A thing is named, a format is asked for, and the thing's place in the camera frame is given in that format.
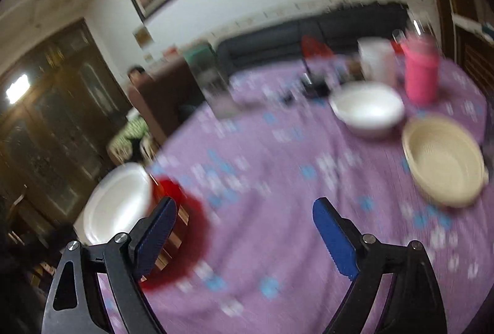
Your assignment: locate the small yellow wall poster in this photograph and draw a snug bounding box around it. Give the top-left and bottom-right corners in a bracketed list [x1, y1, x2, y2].
[133, 26, 152, 48]

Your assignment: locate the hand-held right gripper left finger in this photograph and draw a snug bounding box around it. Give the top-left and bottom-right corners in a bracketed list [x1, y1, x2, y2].
[42, 197, 178, 334]

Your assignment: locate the white bowl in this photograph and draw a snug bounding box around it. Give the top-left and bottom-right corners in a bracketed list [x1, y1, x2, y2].
[329, 81, 407, 139]
[82, 162, 156, 247]

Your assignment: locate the dark grey sofa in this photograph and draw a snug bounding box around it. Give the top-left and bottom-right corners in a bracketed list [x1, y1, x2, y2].
[216, 2, 410, 70]

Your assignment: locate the beige woven basket bowl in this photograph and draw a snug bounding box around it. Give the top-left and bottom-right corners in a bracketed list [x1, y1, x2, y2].
[401, 115, 486, 208]

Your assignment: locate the brown sofa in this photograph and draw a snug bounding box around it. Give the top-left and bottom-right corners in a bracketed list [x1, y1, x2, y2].
[129, 58, 207, 144]

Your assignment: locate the pink cup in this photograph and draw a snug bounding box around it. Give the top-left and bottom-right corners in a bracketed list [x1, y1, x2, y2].
[402, 38, 440, 104]

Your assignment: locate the purple floral tablecloth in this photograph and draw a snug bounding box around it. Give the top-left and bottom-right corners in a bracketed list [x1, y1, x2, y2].
[96, 56, 494, 334]

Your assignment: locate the red glass plate gold print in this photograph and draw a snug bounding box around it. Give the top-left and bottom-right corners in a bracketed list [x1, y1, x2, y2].
[138, 177, 212, 291]

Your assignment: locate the tall clear plastic container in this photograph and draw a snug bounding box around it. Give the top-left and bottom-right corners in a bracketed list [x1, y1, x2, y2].
[187, 44, 249, 120]

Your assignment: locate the wooden glass-door cabinet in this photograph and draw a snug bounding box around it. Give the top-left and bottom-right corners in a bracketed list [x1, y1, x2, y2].
[0, 19, 134, 242]

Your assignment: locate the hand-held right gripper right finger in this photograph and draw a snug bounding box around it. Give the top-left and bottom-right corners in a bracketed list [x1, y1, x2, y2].
[312, 197, 449, 334]

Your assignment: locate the green checked cloth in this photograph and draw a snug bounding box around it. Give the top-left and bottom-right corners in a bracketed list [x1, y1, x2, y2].
[107, 117, 150, 165]

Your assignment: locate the red cushion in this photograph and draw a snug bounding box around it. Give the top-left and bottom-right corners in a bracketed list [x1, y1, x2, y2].
[300, 34, 333, 60]

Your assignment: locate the white cup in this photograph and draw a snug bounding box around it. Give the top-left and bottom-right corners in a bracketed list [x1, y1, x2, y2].
[358, 38, 397, 85]

